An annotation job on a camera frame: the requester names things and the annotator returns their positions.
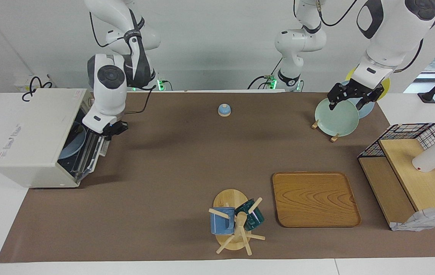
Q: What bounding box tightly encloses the glass oven door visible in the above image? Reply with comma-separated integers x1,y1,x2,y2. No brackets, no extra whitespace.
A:
73,126,110,181

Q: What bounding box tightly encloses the light blue round plate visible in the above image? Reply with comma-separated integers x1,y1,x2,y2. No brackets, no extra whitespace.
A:
58,121,87,160

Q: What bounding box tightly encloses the metal oven rack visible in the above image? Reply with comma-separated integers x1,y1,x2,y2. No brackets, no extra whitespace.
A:
58,111,100,181

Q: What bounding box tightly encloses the beige toaster oven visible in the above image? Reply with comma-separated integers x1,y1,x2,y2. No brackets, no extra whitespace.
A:
0,88,110,189

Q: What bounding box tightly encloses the light blue racked plate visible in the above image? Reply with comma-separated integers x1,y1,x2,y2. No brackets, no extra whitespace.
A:
340,80,375,119

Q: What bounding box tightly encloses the pale green plate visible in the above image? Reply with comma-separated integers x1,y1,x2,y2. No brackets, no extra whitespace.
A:
314,98,360,137

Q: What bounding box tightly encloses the yellow plate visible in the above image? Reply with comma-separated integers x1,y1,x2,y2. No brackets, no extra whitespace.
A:
345,68,391,101

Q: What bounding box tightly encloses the wooden plate rack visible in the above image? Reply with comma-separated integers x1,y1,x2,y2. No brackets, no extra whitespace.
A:
311,119,341,143

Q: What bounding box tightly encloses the brown table mat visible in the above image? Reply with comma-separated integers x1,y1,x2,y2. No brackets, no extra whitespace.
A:
0,92,435,264

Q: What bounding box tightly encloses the white plastic cylinder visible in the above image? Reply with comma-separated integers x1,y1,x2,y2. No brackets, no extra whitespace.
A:
412,141,435,173

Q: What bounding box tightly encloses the rectangular wooden tray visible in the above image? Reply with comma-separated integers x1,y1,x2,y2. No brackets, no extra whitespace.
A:
272,171,362,228

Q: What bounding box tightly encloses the white power strip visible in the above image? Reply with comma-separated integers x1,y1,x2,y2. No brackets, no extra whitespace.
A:
14,74,56,94

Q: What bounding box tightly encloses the wooden mug tree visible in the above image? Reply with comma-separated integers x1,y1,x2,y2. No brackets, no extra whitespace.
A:
208,189,266,256

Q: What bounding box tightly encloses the dark green mug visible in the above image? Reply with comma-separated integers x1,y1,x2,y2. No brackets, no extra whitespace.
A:
235,199,265,231

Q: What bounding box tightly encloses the blue mug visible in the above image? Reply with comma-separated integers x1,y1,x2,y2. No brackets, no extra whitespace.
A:
209,207,236,235

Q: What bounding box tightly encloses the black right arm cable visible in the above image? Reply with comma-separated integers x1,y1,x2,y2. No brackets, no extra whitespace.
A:
89,11,158,114

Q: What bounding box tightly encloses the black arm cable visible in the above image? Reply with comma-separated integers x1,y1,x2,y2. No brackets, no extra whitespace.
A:
89,11,158,114
293,0,435,73

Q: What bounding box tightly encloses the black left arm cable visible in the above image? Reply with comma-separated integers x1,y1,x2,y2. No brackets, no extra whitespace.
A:
293,0,435,73

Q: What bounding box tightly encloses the black oven power cord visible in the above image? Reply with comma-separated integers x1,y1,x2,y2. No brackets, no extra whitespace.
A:
21,76,54,102

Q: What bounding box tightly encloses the wooden shelf with wire mesh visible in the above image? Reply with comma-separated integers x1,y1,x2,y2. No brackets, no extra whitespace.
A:
357,122,435,232

